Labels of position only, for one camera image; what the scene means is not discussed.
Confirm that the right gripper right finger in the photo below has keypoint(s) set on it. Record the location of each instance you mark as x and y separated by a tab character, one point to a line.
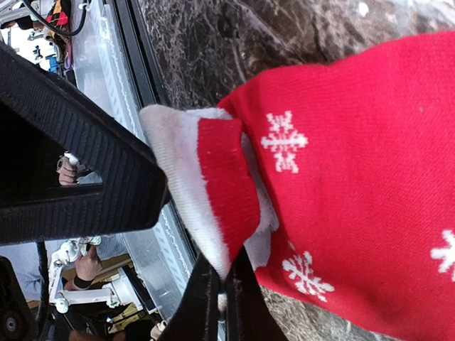
247	316

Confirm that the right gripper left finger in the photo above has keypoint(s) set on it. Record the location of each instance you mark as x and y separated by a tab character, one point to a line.
196	317

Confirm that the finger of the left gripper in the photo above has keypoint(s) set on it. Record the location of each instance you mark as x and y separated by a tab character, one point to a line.
63	173

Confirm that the red and beige sock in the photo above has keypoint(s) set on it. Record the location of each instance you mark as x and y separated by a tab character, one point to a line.
338	181

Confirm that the person in background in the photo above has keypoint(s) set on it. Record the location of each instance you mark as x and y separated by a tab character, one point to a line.
61	265

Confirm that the white slotted cable duct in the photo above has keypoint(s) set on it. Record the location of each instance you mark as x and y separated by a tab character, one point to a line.
162	253

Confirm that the black front rail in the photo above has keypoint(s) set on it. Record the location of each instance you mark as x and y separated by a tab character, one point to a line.
143	66

